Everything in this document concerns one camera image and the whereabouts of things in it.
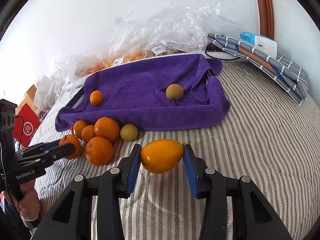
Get yellow-green round citrus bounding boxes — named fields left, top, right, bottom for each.
left=120, top=124, right=138, bottom=141
left=166, top=84, right=184, bottom=101

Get blue white tissue pack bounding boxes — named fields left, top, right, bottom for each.
left=240, top=32, right=278, bottom=58

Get small orange mandarin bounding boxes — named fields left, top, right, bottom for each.
left=90, top=90, right=103, bottom=106
left=81, top=125, right=97, bottom=143
left=59, top=134, right=82, bottom=160
left=73, top=120, right=88, bottom=139

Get large orange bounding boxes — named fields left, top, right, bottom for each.
left=94, top=117, right=121, bottom=142
left=85, top=136, right=114, bottom=166

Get white plastic bag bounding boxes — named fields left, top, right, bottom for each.
left=34, top=75, right=63, bottom=112

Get purple towel-lined tray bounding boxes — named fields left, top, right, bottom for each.
left=55, top=54, right=230, bottom=132

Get folded grey checked cloth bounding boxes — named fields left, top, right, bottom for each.
left=207, top=33, right=309, bottom=104

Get brown wooden door frame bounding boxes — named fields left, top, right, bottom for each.
left=252, top=0, right=275, bottom=40

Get person's left hand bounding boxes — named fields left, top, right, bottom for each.
left=19, top=182, right=41, bottom=222

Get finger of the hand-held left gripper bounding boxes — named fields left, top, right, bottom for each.
left=15, top=141, right=66, bottom=158
left=17, top=143, right=76, bottom=167

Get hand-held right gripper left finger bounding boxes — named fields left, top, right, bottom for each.
left=31, top=144, right=142, bottom=240

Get red paper bag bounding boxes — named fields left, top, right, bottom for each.
left=14, top=104, right=42, bottom=148

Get black cable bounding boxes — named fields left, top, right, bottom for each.
left=205, top=45, right=240, bottom=62

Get clear plastic bag of oranges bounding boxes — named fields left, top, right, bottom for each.
left=56, top=37, right=150, bottom=80

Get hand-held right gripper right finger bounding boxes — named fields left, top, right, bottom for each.
left=183, top=144, right=293, bottom=240

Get clear plastic bag of longans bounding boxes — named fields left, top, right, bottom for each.
left=110, top=0, right=225, bottom=58

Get yellow mango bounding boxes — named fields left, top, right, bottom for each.
left=140, top=139, right=185, bottom=174

